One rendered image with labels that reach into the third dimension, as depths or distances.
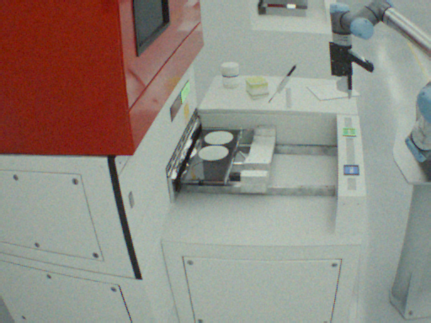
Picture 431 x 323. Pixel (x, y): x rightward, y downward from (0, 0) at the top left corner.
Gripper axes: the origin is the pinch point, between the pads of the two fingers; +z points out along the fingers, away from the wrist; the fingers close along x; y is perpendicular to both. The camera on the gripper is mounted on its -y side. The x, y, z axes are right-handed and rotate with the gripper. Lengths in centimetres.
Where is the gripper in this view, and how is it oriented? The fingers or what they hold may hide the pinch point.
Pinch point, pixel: (350, 95)
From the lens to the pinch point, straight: 190.6
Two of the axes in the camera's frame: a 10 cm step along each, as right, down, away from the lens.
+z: 0.8, 8.6, 5.0
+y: -9.8, -0.2, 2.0
